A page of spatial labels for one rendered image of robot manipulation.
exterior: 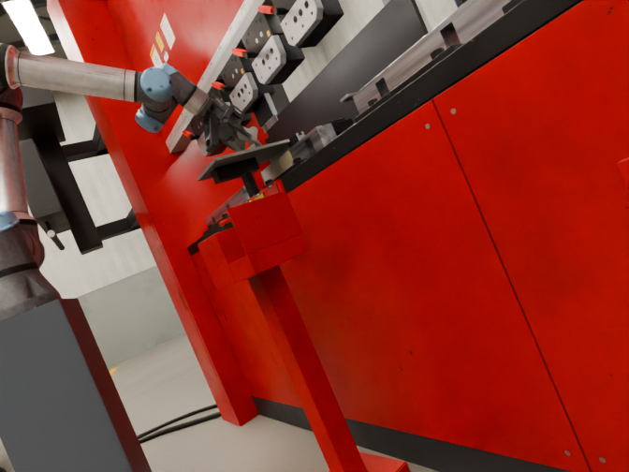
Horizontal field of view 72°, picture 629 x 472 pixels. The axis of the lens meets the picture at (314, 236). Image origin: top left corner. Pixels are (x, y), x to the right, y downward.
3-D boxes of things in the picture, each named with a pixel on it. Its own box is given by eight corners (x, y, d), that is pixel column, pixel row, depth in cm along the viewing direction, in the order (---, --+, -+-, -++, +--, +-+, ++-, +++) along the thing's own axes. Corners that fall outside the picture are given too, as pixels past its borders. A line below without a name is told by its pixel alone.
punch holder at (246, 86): (237, 116, 150) (219, 72, 150) (257, 111, 155) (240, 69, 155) (255, 95, 138) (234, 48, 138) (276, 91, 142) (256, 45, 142)
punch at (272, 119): (262, 133, 148) (251, 108, 148) (267, 132, 149) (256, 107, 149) (275, 120, 140) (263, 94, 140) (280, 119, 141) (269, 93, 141)
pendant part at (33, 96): (64, 261, 239) (4, 120, 238) (110, 244, 250) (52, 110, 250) (51, 247, 193) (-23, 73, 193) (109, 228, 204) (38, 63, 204)
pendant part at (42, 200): (48, 237, 230) (21, 175, 230) (72, 228, 236) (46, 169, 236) (34, 219, 190) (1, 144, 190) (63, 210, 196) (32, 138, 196)
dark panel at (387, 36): (296, 201, 239) (265, 128, 239) (299, 200, 240) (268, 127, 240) (456, 106, 145) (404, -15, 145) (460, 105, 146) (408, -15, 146)
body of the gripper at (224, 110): (247, 114, 135) (214, 89, 129) (237, 134, 130) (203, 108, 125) (235, 125, 140) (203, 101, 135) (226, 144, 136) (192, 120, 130)
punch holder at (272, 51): (260, 87, 134) (240, 38, 133) (283, 83, 138) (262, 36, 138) (283, 60, 121) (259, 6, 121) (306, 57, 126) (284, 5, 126)
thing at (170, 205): (222, 420, 222) (46, 8, 222) (343, 343, 269) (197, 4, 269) (240, 427, 201) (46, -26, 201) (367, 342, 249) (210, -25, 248)
